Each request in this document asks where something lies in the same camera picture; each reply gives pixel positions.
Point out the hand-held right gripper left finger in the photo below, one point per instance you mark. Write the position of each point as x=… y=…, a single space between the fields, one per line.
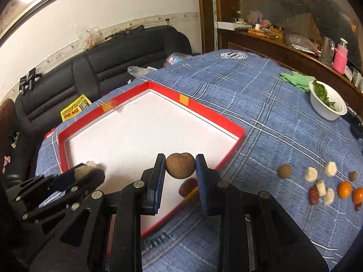
x=160 y=181

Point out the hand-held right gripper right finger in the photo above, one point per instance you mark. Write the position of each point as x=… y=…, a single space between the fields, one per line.
x=202 y=181

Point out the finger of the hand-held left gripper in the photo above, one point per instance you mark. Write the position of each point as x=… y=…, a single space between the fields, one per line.
x=90 y=180
x=65 y=180

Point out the banana slice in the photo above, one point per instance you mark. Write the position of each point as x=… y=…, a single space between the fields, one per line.
x=90 y=164
x=329 y=197
x=321 y=187
x=330 y=168
x=310 y=174

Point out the red tray with white inside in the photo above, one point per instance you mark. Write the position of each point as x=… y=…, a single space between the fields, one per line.
x=127 y=136

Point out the orange kumquat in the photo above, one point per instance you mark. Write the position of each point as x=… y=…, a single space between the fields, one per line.
x=358 y=195
x=344 y=189

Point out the yellow flyer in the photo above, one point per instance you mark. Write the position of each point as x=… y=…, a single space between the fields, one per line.
x=75 y=109

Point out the blue plaid tablecloth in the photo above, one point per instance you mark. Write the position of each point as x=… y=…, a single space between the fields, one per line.
x=255 y=119

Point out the black clips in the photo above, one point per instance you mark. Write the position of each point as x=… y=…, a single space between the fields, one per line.
x=28 y=80

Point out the clear plastic bag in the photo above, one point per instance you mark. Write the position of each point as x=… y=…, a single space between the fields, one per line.
x=302 y=42
x=90 y=36
x=139 y=70

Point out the black sofa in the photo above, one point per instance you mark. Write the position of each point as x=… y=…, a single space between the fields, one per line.
x=113 y=62

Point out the colourful snack packet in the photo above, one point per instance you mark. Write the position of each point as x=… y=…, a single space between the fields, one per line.
x=174 y=58

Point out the white bowl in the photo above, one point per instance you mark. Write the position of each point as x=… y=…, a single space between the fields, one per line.
x=320 y=107

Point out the green cloth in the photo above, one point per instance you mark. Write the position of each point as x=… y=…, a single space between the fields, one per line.
x=297 y=79

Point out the wooden cabinet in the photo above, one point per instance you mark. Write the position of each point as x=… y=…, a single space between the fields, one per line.
x=255 y=45

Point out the green leaves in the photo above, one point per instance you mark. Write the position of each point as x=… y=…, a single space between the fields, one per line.
x=323 y=93

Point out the small brown longan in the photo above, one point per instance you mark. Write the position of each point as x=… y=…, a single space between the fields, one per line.
x=353 y=175

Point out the small red date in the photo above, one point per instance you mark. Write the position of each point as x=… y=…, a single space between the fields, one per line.
x=358 y=207

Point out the white flat box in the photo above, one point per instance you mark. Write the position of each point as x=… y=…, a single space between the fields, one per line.
x=229 y=25

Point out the black power strip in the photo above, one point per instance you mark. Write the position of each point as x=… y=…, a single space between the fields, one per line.
x=354 y=121

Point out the clear glass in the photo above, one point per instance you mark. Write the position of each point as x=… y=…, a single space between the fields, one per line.
x=327 y=49

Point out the pink sleeved bottle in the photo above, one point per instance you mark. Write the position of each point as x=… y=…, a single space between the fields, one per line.
x=339 y=59

